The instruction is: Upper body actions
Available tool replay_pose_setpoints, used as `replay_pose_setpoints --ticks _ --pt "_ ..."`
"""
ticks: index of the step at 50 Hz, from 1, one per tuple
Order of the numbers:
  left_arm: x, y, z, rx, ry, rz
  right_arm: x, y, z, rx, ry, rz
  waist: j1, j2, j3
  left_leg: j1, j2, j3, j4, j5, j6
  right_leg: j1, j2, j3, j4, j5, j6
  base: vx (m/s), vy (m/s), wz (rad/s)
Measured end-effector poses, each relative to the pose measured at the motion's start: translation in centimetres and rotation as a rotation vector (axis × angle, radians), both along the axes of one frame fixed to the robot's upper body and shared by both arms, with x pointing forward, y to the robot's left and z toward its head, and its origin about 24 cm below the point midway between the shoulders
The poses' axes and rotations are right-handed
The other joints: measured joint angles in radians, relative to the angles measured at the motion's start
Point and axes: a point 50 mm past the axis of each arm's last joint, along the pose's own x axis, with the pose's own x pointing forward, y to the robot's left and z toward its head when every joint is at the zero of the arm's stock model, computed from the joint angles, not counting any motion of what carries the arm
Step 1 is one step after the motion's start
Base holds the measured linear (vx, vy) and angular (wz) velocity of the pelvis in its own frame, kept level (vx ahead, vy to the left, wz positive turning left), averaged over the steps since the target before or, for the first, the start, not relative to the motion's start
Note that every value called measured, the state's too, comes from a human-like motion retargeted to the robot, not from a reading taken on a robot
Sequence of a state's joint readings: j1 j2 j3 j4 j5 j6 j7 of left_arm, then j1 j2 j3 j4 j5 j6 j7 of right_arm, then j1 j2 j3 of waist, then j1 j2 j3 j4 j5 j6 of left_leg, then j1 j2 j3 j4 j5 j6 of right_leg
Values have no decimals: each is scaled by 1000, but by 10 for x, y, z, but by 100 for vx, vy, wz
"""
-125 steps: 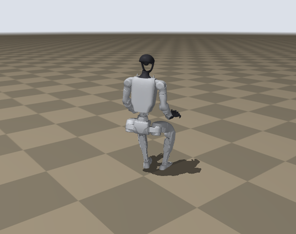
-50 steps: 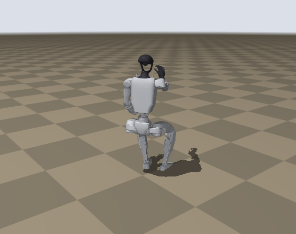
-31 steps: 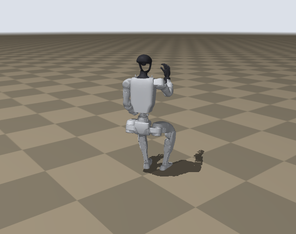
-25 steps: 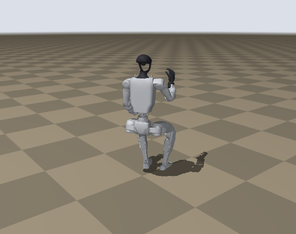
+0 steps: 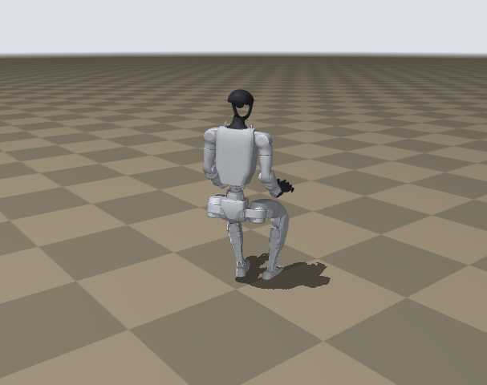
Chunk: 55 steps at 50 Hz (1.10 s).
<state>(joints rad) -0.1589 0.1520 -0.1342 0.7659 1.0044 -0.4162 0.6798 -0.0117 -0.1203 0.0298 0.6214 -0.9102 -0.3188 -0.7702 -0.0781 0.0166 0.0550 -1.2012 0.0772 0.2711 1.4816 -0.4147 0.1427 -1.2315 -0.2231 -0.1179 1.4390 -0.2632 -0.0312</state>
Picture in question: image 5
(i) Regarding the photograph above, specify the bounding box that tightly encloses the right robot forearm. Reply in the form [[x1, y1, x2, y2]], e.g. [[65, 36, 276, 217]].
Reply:
[[265, 171, 282, 198]]

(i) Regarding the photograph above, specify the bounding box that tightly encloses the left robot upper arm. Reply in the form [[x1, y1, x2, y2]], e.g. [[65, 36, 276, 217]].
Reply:
[[203, 128, 218, 175]]

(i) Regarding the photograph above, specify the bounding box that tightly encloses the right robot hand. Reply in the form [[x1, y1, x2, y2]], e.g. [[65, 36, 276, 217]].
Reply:
[[277, 179, 294, 197]]

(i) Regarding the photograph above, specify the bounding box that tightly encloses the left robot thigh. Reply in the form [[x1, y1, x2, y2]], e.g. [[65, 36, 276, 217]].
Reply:
[[207, 194, 237, 223]]

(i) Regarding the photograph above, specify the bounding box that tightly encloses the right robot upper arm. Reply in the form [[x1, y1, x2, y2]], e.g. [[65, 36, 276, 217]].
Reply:
[[254, 132, 274, 184]]

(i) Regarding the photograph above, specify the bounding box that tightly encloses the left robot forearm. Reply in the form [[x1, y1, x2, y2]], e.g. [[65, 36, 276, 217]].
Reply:
[[204, 172, 229, 188]]

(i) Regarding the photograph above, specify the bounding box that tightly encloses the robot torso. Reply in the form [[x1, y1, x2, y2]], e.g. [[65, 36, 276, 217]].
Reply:
[[216, 122, 259, 222]]

